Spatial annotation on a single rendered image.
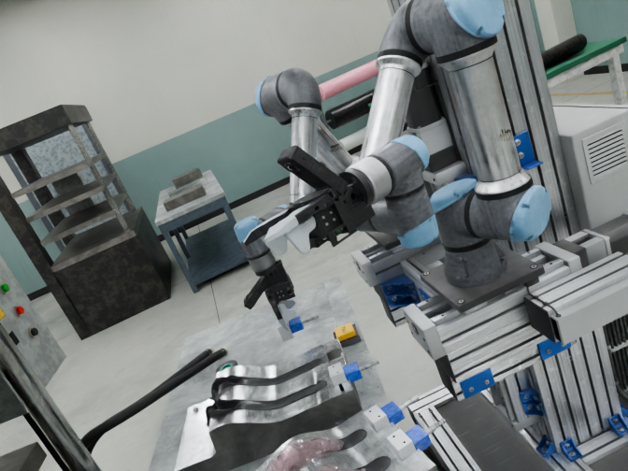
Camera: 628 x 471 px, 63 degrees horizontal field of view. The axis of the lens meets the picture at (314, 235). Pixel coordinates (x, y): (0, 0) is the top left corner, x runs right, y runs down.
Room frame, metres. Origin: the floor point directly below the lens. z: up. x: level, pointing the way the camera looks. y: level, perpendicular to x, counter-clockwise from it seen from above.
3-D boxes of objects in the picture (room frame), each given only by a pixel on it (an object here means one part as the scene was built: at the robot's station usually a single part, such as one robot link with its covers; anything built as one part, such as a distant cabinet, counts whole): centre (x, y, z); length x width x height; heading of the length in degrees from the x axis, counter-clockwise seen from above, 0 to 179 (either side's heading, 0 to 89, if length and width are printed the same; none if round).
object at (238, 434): (1.21, 0.30, 0.87); 0.50 x 0.26 x 0.14; 89
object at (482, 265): (1.12, -0.34, 1.09); 0.15 x 0.15 x 0.10
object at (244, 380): (1.20, 0.29, 0.92); 0.35 x 0.16 x 0.09; 89
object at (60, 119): (5.54, 2.16, 1.03); 1.54 x 0.94 x 2.06; 9
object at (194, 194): (5.68, 1.12, 0.46); 1.90 x 0.70 x 0.92; 9
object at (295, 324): (1.44, 0.15, 0.93); 0.13 x 0.05 x 0.05; 89
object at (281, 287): (1.44, 0.16, 1.09); 0.09 x 0.08 x 0.12; 88
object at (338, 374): (1.14, 0.04, 0.89); 0.13 x 0.05 x 0.05; 88
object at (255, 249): (1.44, 0.17, 1.25); 0.09 x 0.08 x 0.11; 126
